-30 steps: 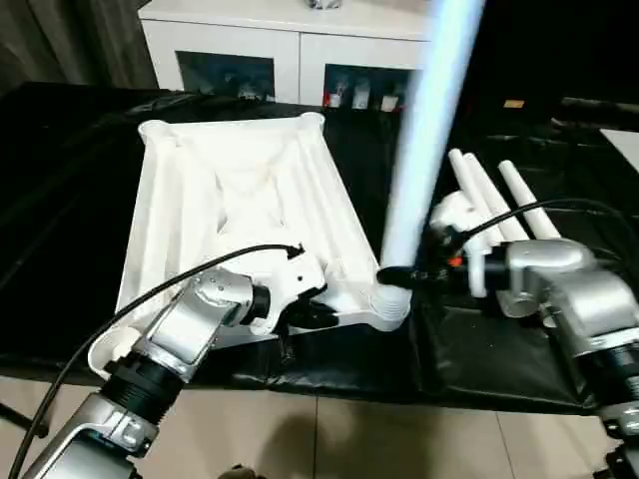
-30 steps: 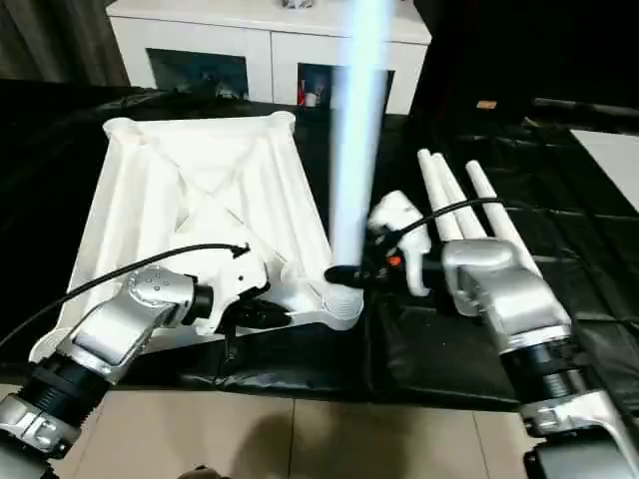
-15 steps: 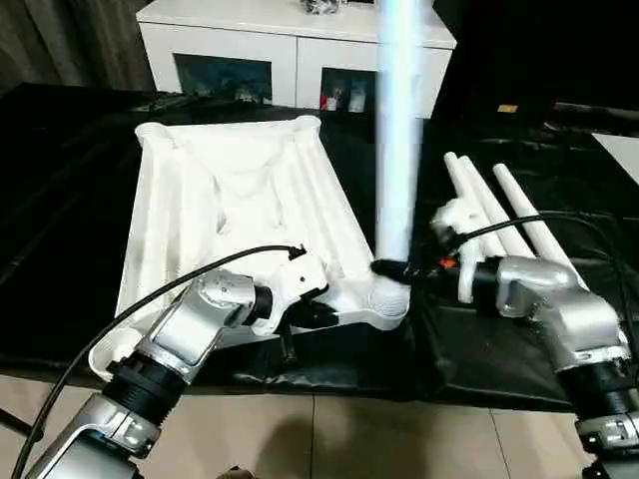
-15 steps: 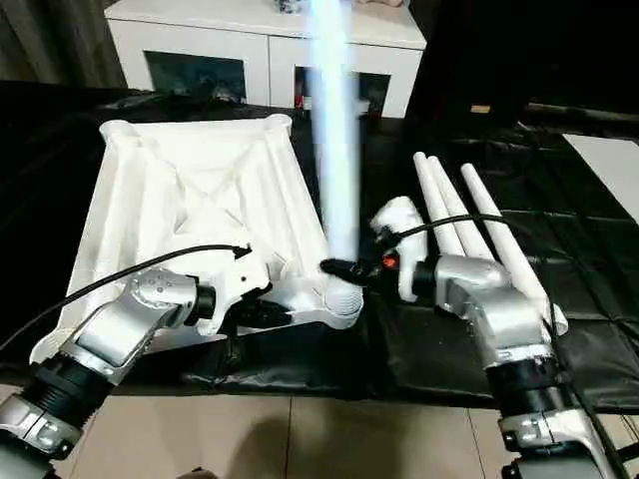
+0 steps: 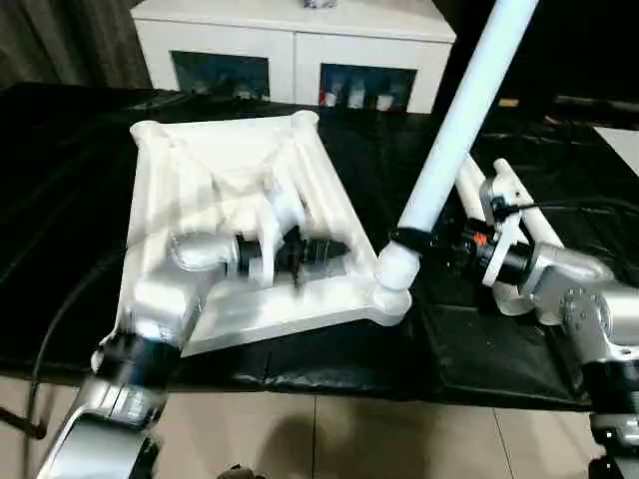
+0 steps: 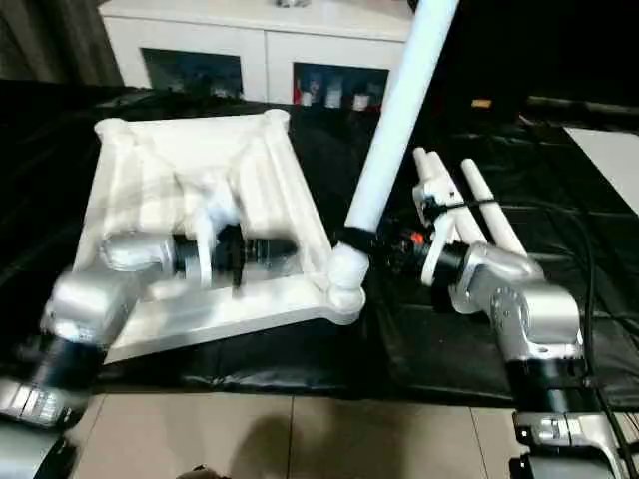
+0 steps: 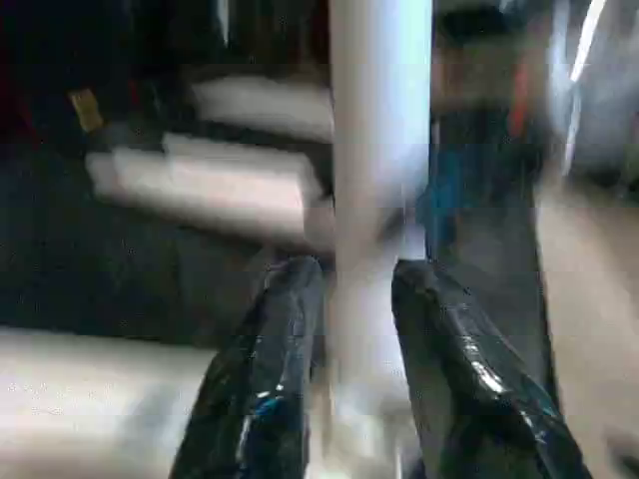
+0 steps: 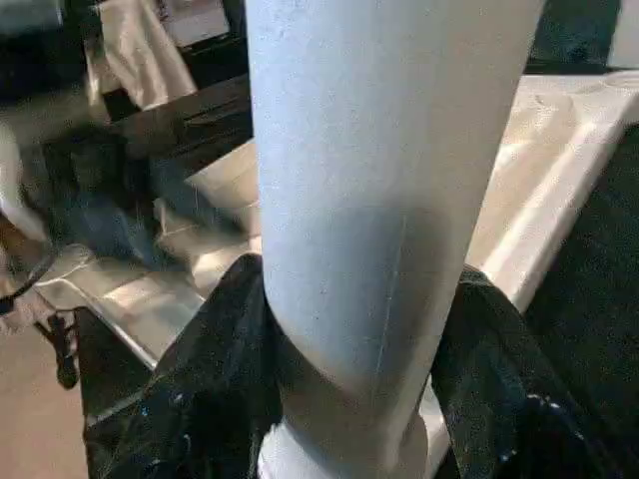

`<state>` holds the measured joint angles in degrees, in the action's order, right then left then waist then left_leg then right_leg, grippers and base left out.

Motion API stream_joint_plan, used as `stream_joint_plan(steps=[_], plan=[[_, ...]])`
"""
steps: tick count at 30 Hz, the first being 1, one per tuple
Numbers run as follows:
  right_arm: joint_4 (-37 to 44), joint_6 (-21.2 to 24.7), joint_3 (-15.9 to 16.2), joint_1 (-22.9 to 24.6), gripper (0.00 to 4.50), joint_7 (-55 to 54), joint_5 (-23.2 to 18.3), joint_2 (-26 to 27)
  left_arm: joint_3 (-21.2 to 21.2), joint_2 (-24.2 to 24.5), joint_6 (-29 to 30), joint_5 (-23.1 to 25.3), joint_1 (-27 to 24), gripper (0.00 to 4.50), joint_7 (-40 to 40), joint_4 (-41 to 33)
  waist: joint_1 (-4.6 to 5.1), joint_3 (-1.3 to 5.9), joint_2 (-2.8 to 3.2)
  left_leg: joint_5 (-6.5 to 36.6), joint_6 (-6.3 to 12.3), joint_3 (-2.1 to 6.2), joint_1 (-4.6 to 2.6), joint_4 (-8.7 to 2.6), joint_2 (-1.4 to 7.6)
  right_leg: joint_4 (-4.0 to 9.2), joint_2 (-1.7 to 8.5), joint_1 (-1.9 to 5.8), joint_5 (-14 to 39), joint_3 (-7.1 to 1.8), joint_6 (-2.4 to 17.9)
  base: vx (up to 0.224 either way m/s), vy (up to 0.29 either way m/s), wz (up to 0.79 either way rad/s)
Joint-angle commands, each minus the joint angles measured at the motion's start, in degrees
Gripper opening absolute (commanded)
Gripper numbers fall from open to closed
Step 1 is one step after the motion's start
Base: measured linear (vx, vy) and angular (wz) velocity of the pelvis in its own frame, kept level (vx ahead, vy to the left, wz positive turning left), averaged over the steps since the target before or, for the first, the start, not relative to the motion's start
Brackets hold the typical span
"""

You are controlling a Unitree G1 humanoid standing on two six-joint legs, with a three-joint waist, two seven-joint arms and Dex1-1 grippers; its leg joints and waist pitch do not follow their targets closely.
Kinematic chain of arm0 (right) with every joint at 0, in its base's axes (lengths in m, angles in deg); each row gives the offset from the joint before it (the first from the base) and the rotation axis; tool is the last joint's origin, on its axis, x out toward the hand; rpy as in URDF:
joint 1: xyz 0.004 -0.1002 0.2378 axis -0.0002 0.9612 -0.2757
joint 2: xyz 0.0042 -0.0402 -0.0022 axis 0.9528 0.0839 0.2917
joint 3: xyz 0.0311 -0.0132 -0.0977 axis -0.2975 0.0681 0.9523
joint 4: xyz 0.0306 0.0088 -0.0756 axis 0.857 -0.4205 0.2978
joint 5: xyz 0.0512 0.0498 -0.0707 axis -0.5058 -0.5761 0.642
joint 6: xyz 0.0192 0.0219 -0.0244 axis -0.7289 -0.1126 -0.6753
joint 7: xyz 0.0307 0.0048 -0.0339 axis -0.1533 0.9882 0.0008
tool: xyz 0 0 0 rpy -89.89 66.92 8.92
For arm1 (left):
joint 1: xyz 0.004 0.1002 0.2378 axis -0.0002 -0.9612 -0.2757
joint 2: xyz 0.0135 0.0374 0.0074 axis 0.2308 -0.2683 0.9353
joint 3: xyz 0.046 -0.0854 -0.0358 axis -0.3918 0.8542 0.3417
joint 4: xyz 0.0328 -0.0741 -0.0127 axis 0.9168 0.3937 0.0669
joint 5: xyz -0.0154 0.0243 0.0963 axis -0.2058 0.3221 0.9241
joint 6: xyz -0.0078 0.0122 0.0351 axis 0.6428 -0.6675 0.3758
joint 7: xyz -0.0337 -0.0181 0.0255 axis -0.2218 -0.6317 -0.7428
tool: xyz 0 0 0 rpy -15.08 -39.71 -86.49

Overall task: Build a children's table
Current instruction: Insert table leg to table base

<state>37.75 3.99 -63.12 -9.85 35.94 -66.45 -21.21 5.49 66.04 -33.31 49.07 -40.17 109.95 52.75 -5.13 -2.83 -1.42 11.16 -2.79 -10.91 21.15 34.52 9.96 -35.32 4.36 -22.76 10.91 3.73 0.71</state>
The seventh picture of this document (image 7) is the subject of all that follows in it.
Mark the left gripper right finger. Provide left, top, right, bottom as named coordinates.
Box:
left=391, top=257, right=595, bottom=479

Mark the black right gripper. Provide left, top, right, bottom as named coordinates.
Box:
left=422, top=9, right=550, bottom=265

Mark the black mat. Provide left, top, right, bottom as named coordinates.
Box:
left=0, top=144, right=330, bottom=340

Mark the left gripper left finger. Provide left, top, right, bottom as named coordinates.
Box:
left=169, top=253, right=326, bottom=479

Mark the small yellow tag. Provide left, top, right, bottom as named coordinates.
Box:
left=69, top=89, right=104, bottom=134

